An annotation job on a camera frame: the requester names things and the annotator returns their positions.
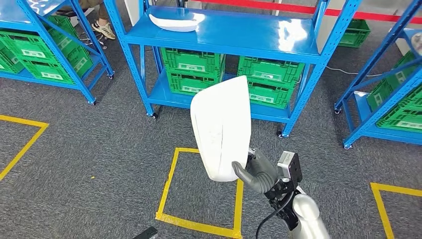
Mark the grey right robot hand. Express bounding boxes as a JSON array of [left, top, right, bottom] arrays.
[[231, 148, 280, 195]]

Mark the white curved plastic part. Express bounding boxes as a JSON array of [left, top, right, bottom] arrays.
[[190, 75, 252, 183], [149, 13, 206, 33]]

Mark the blue metal shelf rack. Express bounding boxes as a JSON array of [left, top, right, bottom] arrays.
[[333, 0, 422, 150], [0, 0, 115, 106], [104, 0, 363, 138]]

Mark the yellow floor tape square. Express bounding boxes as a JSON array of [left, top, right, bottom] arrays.
[[155, 147, 245, 239], [0, 114, 50, 181], [370, 182, 422, 239]]

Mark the white table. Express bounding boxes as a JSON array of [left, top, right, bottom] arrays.
[[319, 13, 342, 53]]

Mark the red barrier belt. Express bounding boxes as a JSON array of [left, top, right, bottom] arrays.
[[191, 0, 422, 24]]

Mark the pale round object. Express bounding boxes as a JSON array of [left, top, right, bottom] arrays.
[[411, 32, 422, 56]]

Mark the person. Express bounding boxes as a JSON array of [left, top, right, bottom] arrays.
[[77, 0, 116, 41]]

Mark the chrome swivel chair base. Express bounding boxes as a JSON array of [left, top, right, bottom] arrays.
[[79, 31, 108, 50]]

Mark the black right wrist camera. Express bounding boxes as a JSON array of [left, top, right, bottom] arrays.
[[277, 151, 303, 184]]

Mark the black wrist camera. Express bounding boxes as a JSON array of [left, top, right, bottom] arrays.
[[277, 151, 303, 184], [131, 226, 160, 239]]

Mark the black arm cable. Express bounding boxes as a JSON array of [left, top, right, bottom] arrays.
[[255, 191, 294, 239]]

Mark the white floor cable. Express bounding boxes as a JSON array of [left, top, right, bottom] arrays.
[[325, 66, 385, 77]]

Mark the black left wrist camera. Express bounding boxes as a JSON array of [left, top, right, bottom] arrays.
[[131, 226, 160, 239]]

